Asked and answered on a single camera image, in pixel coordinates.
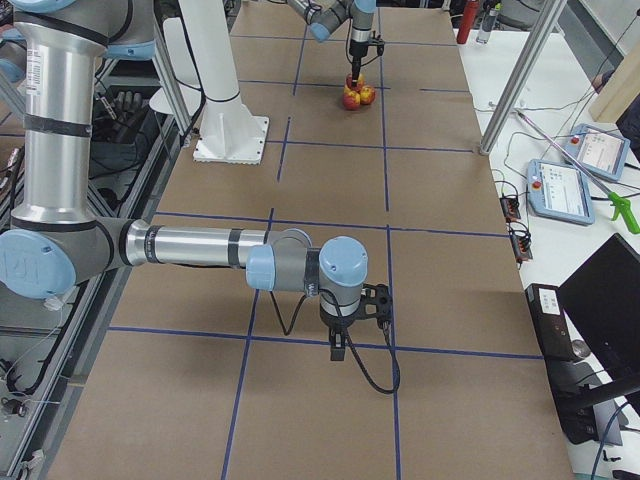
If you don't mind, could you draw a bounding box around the near teach pendant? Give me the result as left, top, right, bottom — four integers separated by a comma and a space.
526, 159, 595, 226

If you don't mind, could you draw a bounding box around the teach pendant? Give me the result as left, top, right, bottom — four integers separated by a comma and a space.
526, 159, 595, 226
565, 124, 630, 182

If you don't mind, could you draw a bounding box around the green handled grabber stick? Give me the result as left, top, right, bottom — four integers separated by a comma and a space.
514, 109, 639, 234

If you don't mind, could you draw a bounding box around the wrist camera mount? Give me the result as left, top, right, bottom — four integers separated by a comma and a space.
360, 284, 393, 323
368, 30, 385, 58

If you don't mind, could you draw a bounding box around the orange connector block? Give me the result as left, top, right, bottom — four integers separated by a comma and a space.
507, 221, 533, 265
499, 180, 521, 221

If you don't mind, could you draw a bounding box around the near orange connector block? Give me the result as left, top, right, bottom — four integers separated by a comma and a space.
507, 221, 533, 265

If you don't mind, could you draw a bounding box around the black monitor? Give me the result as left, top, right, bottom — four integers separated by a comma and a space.
559, 234, 639, 379

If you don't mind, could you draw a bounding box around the aluminium frame post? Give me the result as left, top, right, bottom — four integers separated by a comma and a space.
479, 0, 567, 156

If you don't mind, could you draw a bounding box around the far teach pendant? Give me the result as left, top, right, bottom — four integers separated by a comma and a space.
565, 124, 630, 182

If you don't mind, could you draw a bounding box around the red bottle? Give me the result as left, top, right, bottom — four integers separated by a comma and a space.
456, 0, 479, 45

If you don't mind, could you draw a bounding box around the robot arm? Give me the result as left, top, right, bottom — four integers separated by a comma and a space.
285, 0, 384, 87
1, 1, 370, 360

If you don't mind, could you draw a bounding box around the red yellow apple side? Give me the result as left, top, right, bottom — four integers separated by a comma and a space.
359, 85, 376, 105

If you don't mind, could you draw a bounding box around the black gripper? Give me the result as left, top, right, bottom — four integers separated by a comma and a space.
349, 41, 368, 84
320, 299, 364, 360

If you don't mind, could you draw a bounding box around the clear water bottle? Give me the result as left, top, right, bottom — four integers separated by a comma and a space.
476, 0, 502, 44

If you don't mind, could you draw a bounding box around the far orange connector block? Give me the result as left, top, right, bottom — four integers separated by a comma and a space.
499, 180, 521, 221

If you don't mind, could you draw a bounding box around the white camera pedestal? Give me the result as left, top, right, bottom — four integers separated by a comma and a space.
150, 1, 269, 165

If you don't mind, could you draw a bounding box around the black mini computer box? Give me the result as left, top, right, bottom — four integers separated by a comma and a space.
525, 283, 623, 446

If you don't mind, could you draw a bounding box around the red yellow apple front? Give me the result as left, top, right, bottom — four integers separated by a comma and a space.
342, 91, 361, 111

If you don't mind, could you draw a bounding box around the carried red yellow apple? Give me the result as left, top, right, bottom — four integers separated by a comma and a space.
344, 73, 365, 93

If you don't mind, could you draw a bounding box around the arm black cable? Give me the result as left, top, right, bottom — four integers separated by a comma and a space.
268, 289, 402, 395

